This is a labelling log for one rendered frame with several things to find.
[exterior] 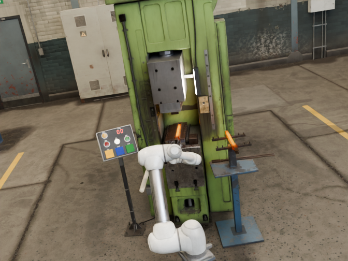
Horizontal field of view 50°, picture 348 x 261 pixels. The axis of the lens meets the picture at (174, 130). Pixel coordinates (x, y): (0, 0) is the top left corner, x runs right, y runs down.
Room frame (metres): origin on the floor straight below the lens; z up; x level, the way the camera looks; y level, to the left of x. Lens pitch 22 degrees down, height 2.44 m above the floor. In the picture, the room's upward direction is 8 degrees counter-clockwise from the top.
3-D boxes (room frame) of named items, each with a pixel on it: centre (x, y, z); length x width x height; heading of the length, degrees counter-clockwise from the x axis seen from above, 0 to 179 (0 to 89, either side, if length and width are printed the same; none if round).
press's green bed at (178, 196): (3.53, -0.08, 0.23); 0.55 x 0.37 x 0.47; 172
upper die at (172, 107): (3.53, -0.02, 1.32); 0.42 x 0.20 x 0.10; 172
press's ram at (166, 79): (3.52, -0.07, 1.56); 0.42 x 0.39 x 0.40; 172
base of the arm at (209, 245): (2.13, -0.05, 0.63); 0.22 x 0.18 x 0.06; 113
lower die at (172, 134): (3.53, -0.02, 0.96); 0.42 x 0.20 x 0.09; 172
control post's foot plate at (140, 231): (3.32, 0.57, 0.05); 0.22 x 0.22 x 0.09; 82
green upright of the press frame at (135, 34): (3.72, 0.24, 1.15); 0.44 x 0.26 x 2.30; 172
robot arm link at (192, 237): (2.12, -0.02, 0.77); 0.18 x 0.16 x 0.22; 92
